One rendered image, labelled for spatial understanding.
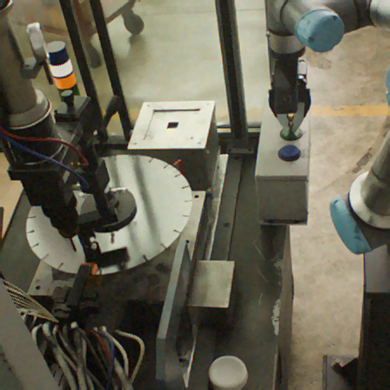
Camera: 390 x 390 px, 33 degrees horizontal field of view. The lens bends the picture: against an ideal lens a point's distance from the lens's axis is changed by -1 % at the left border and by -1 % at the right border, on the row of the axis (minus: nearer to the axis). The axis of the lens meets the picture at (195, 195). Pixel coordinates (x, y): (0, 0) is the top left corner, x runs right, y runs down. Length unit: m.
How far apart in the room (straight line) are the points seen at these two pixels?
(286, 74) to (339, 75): 1.96
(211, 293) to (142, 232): 0.18
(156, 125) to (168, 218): 0.37
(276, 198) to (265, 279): 0.18
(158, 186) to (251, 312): 0.31
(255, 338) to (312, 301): 1.00
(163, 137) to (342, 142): 1.47
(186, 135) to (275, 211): 0.27
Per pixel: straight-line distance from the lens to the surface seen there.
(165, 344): 1.01
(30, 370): 0.48
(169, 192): 1.29
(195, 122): 1.54
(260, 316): 1.32
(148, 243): 1.20
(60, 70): 1.42
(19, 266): 1.54
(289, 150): 1.42
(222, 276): 1.29
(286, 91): 1.32
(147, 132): 1.54
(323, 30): 1.19
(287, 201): 1.42
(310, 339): 2.19
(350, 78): 3.27
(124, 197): 1.29
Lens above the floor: 1.81
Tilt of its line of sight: 43 degrees down
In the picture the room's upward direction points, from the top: 10 degrees counter-clockwise
